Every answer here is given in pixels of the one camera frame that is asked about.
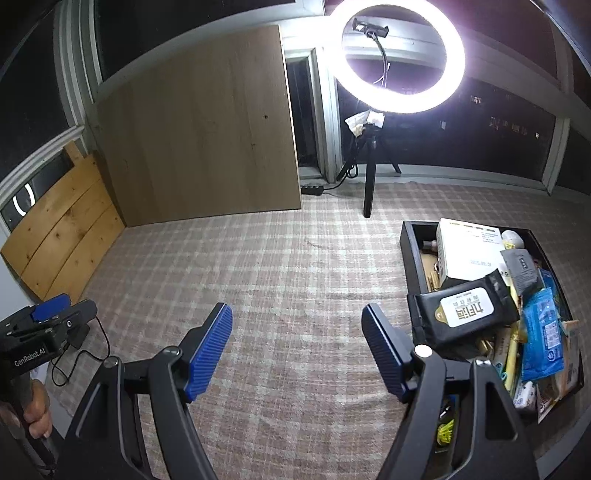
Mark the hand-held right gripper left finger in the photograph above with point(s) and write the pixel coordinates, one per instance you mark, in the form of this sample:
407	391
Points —
210	353

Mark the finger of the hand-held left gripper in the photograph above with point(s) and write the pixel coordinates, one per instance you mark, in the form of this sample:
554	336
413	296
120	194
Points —
48	309
81	314

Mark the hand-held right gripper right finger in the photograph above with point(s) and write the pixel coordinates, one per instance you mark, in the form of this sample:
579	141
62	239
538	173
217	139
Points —
385	353

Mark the wooden clothespin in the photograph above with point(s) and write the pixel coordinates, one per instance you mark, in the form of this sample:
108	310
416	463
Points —
434	279

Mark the black wet wipes pack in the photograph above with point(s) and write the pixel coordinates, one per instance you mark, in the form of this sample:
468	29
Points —
466	307

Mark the black container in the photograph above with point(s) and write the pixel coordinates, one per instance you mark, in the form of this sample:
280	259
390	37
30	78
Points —
408	258

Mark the long yellow printed packet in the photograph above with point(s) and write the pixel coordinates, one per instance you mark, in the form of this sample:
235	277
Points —
501	346

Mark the teal clothespin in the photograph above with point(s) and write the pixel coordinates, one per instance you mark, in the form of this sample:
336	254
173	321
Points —
501	369

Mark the pink roll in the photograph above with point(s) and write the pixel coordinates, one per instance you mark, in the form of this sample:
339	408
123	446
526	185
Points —
430	243

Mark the grey pouch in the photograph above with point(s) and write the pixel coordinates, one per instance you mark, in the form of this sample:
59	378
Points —
521	270

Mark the blue wet wipe packet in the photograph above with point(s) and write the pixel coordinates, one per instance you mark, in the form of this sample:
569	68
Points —
545	337

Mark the white gold snack sachet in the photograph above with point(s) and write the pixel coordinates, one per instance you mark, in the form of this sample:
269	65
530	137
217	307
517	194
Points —
547	397

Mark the person's left hand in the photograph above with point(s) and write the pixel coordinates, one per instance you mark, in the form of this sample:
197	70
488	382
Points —
39	413

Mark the black power adapter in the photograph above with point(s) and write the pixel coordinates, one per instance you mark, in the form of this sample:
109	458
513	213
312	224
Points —
79	340

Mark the pine plank panel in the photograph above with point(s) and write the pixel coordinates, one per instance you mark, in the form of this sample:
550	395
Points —
64	221

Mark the white cardboard box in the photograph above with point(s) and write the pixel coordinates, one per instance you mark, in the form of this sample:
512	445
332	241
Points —
466	254

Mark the black power strip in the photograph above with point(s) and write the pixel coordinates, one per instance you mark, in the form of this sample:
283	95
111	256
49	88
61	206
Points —
311	189

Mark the large light wooden board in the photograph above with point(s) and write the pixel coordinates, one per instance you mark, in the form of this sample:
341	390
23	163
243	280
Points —
198	138

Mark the crumpled white tissue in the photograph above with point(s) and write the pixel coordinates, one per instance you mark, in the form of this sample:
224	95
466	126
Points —
364	121

